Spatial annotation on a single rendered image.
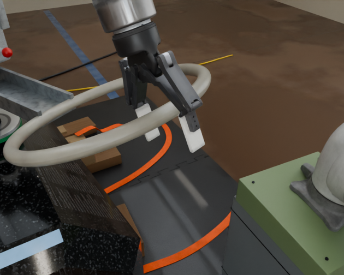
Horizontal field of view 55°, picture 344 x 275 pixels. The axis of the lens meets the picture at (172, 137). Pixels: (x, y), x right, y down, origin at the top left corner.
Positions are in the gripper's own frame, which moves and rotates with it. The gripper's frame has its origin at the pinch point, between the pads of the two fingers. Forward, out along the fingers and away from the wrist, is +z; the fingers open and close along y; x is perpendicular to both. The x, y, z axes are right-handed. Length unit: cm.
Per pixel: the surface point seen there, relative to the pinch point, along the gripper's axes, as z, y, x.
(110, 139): -5.2, 1.0, 10.7
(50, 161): -4.6, 8.2, 19.3
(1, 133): 1, 84, 17
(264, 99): 91, 158, -204
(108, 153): 61, 164, -44
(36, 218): 21, 48, 23
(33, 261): 29, 42, 30
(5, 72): -18, 73, 8
